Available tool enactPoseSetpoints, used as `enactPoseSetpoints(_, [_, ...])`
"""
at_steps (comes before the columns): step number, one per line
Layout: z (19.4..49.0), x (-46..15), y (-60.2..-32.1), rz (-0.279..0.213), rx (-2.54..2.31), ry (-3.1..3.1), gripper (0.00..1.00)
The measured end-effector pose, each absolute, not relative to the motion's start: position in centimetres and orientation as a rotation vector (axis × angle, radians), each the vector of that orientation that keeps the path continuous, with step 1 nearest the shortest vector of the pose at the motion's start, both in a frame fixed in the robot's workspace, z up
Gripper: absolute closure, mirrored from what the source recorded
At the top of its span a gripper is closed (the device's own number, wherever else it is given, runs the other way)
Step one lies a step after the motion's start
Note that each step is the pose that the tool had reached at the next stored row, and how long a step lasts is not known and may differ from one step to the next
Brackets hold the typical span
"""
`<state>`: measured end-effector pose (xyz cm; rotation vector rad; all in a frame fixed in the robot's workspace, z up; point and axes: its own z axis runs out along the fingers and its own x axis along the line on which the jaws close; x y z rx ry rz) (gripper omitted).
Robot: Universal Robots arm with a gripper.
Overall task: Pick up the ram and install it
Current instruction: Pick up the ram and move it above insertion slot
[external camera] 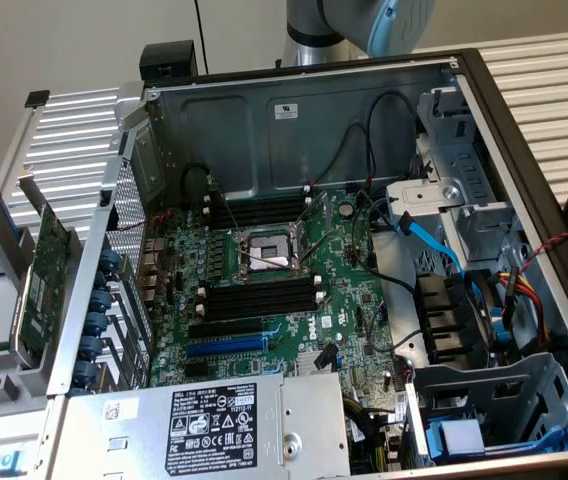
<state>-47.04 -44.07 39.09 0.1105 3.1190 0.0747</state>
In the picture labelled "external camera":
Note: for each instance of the coin cell battery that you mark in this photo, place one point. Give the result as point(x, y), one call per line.
point(347, 209)

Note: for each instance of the blue expansion slot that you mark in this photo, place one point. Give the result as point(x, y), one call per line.
point(224, 346)

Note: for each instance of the short black expansion slot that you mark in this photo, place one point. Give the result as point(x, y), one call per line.
point(196, 369)

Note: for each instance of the black box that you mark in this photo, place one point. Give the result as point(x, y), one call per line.
point(169, 57)

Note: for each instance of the blue push button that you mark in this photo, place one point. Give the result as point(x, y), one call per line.
point(11, 462)

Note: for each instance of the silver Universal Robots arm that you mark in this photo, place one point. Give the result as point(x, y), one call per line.
point(314, 30)

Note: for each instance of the green expansion card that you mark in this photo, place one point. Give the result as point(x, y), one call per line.
point(44, 280)

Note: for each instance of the black fan shroud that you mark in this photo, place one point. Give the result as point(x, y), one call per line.
point(444, 310)

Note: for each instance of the green Dell motherboard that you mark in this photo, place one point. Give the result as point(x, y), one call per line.
point(334, 295)

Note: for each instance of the metal drive bay bracket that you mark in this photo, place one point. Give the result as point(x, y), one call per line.
point(484, 220)

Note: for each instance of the silver power supply unit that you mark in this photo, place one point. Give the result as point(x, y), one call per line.
point(139, 440)

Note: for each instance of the metal locking lever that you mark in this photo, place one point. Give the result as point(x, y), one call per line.
point(228, 210)
point(316, 251)
point(314, 206)

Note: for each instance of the long black expansion slot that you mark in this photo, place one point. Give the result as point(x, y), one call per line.
point(224, 329)

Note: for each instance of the grey disk bay cage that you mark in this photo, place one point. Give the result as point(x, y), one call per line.
point(464, 380)

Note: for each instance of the open metal PC case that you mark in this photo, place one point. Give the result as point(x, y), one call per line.
point(224, 130)

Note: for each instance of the blue disk caddy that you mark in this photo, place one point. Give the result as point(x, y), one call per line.
point(459, 435)

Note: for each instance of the CPU socket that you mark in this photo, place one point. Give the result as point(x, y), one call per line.
point(269, 250)

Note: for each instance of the blue card latch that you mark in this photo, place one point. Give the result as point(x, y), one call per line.
point(102, 281)
point(100, 300)
point(96, 322)
point(91, 346)
point(110, 260)
point(84, 374)

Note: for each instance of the silver chipset heatsink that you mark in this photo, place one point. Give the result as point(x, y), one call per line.
point(306, 364)

